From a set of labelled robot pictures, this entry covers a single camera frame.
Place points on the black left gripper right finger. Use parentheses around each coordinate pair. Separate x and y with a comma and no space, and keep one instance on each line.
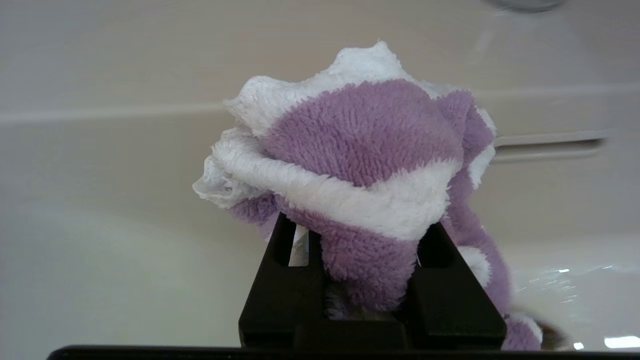
(450,310)

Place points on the beige sink basin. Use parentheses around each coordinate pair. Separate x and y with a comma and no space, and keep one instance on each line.
(100,200)

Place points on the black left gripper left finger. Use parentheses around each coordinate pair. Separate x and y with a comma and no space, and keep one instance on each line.
(272,305)

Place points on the purple white striped towel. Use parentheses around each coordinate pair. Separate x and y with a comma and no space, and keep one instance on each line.
(360,135)

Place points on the chrome faucet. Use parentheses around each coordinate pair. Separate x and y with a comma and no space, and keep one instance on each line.
(525,4)

